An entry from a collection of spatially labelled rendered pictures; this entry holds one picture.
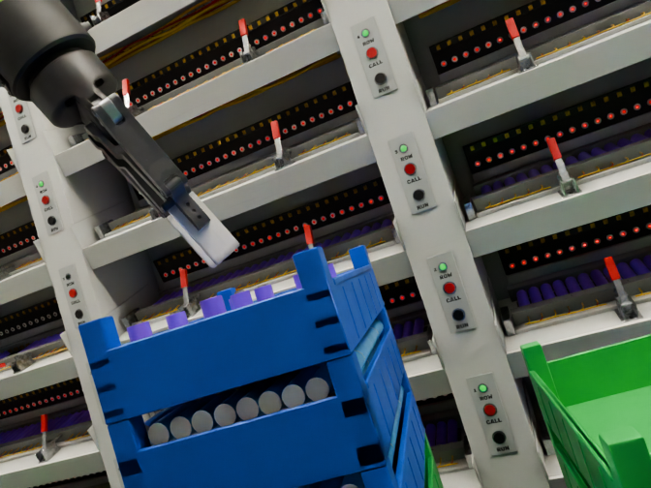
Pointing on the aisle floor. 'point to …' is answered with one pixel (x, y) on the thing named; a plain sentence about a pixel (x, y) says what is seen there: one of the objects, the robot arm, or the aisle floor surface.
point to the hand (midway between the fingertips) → (203, 232)
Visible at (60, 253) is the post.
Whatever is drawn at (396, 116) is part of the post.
